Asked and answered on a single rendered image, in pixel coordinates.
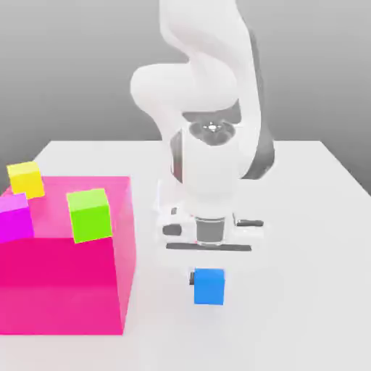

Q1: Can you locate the large pink box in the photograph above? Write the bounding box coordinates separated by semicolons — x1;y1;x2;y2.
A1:
0;175;138;337

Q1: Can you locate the small blue cube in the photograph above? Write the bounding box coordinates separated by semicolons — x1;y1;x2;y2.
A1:
193;267;226;307

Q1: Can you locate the small magenta cube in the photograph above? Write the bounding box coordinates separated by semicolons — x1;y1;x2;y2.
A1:
0;192;36;245

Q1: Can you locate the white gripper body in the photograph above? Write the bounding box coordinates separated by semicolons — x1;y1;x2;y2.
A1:
162;242;255;270

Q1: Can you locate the small green cube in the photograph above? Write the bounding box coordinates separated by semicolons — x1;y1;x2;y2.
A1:
66;188;114;245

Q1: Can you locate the small yellow cube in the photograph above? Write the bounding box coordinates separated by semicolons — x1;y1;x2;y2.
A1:
6;160;46;201

